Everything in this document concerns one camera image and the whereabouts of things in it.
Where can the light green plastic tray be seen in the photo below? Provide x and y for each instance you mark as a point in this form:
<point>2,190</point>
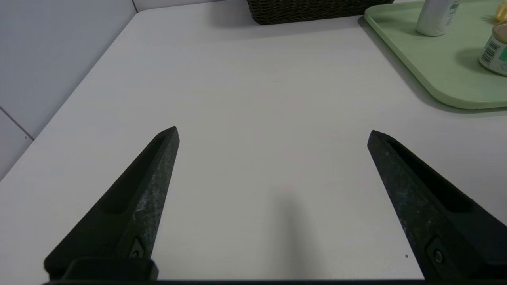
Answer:
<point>447,59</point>

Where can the dark brown wicker basket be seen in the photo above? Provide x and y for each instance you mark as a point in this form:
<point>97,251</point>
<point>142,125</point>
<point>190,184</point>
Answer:
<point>309,10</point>

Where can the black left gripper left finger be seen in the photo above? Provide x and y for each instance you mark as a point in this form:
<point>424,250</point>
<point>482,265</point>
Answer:
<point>138,198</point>

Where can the gold lid tin can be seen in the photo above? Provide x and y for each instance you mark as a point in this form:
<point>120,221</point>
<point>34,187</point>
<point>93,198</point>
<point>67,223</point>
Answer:
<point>497,51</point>

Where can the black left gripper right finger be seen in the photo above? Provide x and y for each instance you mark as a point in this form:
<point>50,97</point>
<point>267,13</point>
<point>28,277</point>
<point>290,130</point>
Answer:
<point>427,206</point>

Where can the white spray bottle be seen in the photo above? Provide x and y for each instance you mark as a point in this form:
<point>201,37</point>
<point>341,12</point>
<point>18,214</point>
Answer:
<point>435,18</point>

